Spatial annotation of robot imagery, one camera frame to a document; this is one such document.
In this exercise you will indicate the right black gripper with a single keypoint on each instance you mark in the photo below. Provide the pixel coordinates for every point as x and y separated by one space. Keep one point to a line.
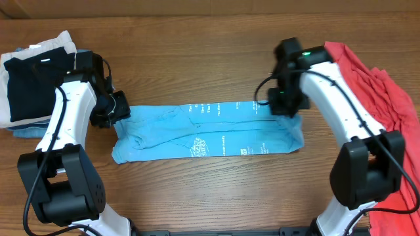
277 109

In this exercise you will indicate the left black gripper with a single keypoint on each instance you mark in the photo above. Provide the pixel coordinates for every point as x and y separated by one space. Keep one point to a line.
123 111

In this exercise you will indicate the light blue printed t-shirt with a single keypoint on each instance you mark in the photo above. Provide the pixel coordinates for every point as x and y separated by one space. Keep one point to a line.
204 130

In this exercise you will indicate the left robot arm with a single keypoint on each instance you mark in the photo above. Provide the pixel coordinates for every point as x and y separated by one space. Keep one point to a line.
63 185

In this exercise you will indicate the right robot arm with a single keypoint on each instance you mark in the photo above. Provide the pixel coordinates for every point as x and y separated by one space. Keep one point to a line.
367 169

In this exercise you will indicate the folded blue jeans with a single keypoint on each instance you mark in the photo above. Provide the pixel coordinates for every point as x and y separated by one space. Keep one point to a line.
26 132

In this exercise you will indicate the beige folded garment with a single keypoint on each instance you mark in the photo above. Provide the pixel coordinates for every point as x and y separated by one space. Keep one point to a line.
63 40

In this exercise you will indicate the black folded shirt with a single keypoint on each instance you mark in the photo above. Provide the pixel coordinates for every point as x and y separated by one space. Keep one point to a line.
29 88

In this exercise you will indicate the red t-shirt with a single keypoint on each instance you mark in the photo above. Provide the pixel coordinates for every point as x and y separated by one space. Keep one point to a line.
393 108

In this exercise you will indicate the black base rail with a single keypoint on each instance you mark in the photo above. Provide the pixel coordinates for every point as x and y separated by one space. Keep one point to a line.
226 233

